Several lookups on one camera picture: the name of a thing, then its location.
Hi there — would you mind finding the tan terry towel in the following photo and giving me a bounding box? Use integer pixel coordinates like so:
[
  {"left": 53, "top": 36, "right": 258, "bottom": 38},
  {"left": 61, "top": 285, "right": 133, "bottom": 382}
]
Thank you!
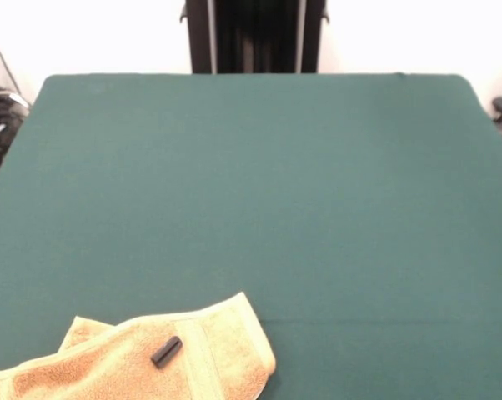
[{"left": 0, "top": 291, "right": 277, "bottom": 400}]

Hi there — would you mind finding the black equipment with cables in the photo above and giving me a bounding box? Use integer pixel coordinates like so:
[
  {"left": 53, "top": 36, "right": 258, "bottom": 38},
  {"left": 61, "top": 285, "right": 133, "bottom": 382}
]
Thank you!
[{"left": 0, "top": 32, "right": 32, "bottom": 173}]

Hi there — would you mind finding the small black rubber pad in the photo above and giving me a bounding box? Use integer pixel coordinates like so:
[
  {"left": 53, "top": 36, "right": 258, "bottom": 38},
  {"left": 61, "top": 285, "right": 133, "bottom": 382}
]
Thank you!
[{"left": 150, "top": 335, "right": 183, "bottom": 369}]

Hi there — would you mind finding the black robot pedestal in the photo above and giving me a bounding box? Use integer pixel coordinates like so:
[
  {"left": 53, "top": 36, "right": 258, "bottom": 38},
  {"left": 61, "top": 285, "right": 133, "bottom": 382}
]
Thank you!
[{"left": 178, "top": 0, "right": 331, "bottom": 75}]

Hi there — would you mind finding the dark green table cloth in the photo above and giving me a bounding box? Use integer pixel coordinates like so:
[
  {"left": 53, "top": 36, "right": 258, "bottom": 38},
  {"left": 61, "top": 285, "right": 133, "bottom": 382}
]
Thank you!
[{"left": 0, "top": 73, "right": 502, "bottom": 400}]

